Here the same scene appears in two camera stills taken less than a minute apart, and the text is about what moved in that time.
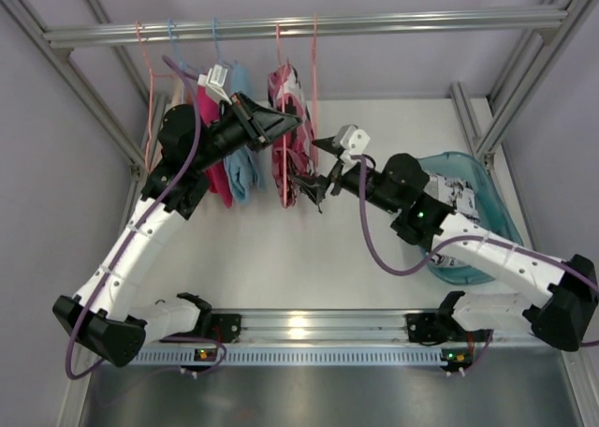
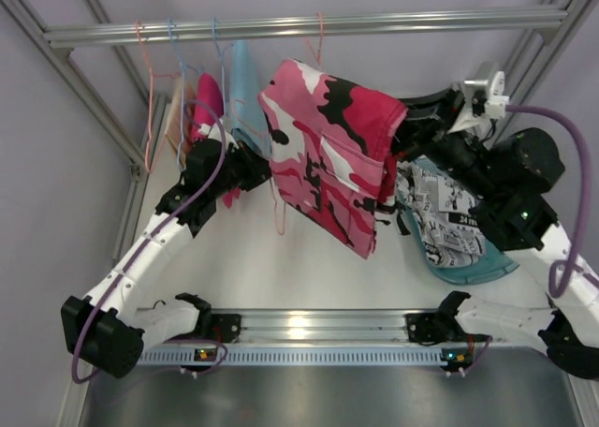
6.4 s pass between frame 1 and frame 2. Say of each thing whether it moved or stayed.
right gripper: moved
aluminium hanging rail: stayed
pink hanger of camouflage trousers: moved
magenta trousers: stayed
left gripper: moved
